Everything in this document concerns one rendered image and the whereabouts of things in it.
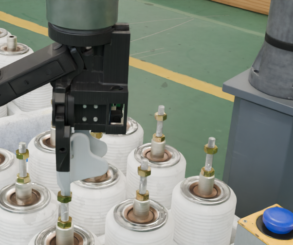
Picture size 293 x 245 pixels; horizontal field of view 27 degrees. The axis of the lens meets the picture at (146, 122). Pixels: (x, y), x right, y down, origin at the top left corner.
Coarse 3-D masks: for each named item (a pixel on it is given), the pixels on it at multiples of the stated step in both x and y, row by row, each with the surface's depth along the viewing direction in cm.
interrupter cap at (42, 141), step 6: (42, 132) 102; (48, 132) 103; (36, 138) 100; (42, 138) 101; (48, 138) 101; (36, 144) 99; (42, 144) 99; (48, 144) 100; (42, 150) 98; (48, 150) 97; (54, 150) 98
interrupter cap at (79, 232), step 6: (48, 228) 79; (54, 228) 80; (78, 228) 80; (84, 228) 80; (42, 234) 78; (48, 234) 78; (54, 234) 79; (78, 234) 79; (84, 234) 79; (90, 234) 79; (36, 240) 77; (42, 240) 77; (48, 240) 78; (54, 240) 78; (78, 240) 78; (84, 240) 78; (90, 240) 78
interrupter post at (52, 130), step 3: (51, 126) 99; (51, 129) 99; (54, 129) 98; (51, 132) 99; (54, 132) 99; (51, 135) 99; (54, 135) 99; (51, 138) 99; (54, 138) 99; (51, 141) 100; (54, 141) 99; (54, 144) 100
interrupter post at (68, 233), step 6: (72, 222) 77; (60, 228) 75; (66, 228) 75; (72, 228) 76; (60, 234) 76; (66, 234) 76; (72, 234) 76; (60, 240) 76; (66, 240) 76; (72, 240) 77
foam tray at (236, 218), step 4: (60, 204) 97; (60, 208) 98; (60, 212) 98; (236, 216) 98; (236, 220) 97; (236, 224) 96; (232, 228) 95; (236, 228) 95; (232, 232) 96; (100, 236) 91; (104, 236) 91; (232, 236) 96; (100, 240) 90; (104, 240) 90; (232, 240) 96; (104, 244) 90; (176, 244) 90; (232, 244) 91
